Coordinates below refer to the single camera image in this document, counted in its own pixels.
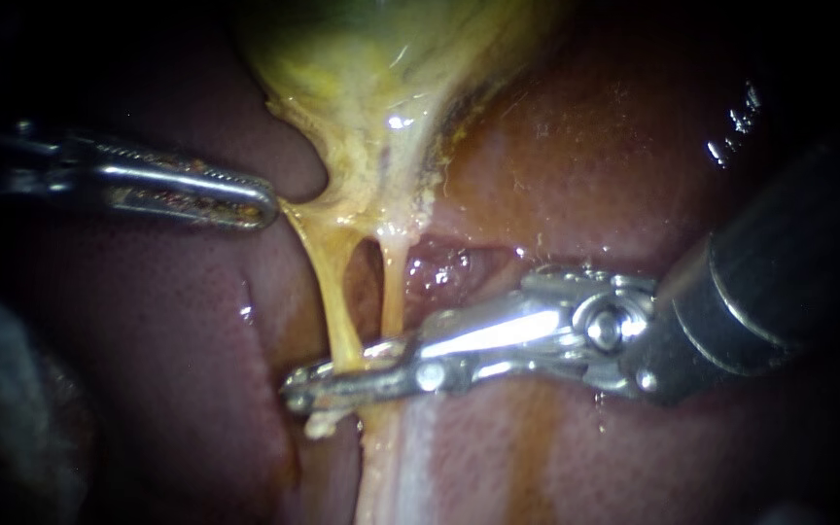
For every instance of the left arm instrument jaw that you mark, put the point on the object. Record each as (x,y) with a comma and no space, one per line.
(172,162)
(194,184)

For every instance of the right arm instrument jaw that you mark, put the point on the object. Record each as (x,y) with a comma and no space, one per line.
(362,390)
(383,350)

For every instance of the left arm instrument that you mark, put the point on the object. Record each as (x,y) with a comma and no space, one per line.
(33,164)

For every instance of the right arm instrument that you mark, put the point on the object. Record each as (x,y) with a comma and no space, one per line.
(537,328)

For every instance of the gallbladder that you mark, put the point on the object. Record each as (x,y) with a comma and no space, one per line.
(362,95)

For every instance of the dark right arm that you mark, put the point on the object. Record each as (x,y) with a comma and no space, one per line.
(777,277)

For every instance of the white clip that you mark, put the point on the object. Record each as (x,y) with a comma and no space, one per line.
(325,425)

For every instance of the thin tube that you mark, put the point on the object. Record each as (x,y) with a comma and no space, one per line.
(332,292)
(392,292)

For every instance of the pale fatty tissue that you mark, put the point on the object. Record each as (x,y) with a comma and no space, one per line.
(416,467)

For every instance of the dark red liver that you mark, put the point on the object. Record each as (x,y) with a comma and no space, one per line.
(595,189)

